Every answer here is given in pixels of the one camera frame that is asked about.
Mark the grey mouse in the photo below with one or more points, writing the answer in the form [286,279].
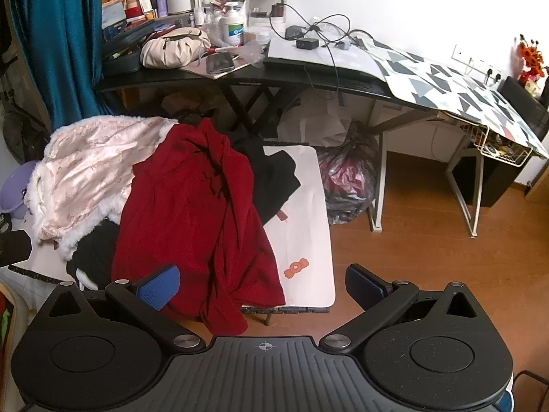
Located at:
[294,31]

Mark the pink notebook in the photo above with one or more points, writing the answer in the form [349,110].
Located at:
[193,68]

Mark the white plastic bag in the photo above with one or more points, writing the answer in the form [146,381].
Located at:
[313,120]

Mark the black desk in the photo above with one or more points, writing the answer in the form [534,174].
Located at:
[274,79]

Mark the black trash bag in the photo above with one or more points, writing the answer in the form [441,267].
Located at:
[347,180]

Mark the clear acrylic organizer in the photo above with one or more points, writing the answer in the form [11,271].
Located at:
[268,4]

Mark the black power adapter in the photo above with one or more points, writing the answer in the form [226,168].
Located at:
[306,44]

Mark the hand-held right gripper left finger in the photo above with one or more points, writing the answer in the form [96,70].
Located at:
[158,288]

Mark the white laptop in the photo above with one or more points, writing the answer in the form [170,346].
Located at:
[300,58]

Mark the grey charger plug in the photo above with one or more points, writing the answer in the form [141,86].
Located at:
[343,44]

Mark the teal curtain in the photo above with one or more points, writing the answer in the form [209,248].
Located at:
[60,30]

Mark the white desk frame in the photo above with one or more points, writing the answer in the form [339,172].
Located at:
[379,171]

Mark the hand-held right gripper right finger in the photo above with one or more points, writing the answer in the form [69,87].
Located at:
[364,285]

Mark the blue box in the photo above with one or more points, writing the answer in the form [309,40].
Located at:
[112,17]

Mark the pink fur-trimmed coat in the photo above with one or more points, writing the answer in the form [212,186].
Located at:
[85,171]

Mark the orange flowers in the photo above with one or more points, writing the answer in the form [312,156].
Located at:
[532,55]

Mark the black knit garment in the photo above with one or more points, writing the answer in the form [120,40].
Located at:
[94,253]

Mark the red sweater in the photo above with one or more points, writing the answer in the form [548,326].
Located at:
[193,223]

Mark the white mat with orange bow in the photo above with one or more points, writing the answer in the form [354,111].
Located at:
[304,231]

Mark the purple stool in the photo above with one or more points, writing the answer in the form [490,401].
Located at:
[17,189]

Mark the white wall socket panel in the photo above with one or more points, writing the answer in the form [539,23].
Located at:
[476,58]

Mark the black box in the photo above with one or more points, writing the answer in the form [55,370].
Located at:
[525,103]

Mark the black cabinet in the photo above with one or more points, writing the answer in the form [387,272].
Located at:
[484,180]

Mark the geometric patterned table mat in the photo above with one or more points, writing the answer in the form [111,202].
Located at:
[463,90]

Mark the beige pouch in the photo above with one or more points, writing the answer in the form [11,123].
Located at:
[171,49]

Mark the white pump lotion bottle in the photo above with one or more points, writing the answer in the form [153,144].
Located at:
[231,28]

